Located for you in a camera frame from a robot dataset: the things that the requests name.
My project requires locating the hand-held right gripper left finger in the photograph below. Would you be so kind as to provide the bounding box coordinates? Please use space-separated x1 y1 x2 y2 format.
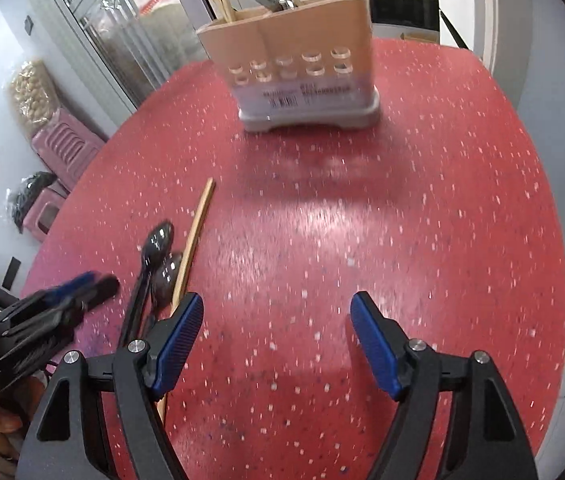
15 291 204 480

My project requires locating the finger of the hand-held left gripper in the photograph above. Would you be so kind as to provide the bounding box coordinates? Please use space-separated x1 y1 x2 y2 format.
5 275 121 342
0 271 102 322

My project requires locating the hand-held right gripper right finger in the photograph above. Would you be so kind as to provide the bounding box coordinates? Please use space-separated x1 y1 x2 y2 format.
350 290 538 480

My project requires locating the beige utensil holder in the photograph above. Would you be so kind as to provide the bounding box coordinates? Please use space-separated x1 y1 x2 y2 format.
196 0 382 134

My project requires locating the person's left hand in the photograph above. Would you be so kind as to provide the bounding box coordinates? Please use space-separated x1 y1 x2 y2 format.
0 382 33 438

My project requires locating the pink plastic stool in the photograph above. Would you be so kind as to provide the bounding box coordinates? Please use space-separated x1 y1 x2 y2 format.
21 182 69 242
30 109 106 197

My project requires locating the black plastic bag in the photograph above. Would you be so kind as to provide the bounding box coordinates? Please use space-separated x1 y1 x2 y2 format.
6 171 57 233

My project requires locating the bag of pale nuts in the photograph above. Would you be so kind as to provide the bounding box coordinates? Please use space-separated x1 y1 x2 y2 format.
7 59 59 132

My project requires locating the glass door cabinet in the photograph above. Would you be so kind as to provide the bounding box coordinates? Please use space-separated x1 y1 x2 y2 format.
32 0 216 113

